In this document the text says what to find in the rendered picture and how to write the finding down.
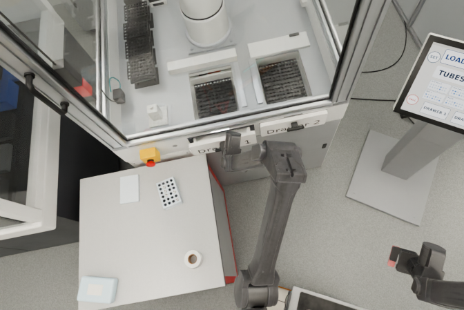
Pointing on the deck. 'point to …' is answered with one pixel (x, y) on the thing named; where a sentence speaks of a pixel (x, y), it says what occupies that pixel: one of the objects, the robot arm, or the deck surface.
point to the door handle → (44, 96)
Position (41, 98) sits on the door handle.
